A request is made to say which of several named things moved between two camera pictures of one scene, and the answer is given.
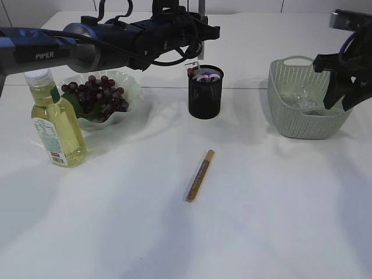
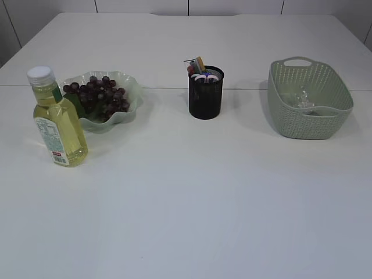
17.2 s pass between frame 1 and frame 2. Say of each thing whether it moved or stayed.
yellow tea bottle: stayed
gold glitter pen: moved
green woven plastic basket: stayed
